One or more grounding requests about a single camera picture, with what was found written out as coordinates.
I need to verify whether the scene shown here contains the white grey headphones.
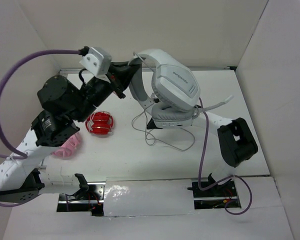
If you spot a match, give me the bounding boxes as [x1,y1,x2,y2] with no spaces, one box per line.
[129,49,233,113]

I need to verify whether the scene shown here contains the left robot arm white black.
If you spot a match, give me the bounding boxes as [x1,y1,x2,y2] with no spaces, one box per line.
[0,60,142,207]

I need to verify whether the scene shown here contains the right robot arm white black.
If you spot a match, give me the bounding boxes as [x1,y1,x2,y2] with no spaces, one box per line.
[145,107,258,185]

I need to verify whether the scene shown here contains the red wrapped headphones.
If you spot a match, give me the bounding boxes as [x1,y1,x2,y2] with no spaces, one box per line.
[85,111,115,136]

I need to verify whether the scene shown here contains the white taped cover sheet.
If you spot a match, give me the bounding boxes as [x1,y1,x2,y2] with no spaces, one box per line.
[103,179,195,217]

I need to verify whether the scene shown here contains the aluminium frame rail back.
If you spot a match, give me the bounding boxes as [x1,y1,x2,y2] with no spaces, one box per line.
[59,66,238,76]

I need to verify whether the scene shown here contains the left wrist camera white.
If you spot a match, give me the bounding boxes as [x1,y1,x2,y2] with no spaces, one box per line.
[79,47,112,77]

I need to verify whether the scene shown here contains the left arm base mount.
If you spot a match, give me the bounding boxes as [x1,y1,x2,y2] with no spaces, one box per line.
[56,173,106,217]

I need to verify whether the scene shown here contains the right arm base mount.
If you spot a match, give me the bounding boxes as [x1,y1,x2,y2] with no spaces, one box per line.
[187,179,241,210]

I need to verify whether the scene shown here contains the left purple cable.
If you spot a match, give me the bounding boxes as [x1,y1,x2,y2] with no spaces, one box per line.
[0,49,82,207]

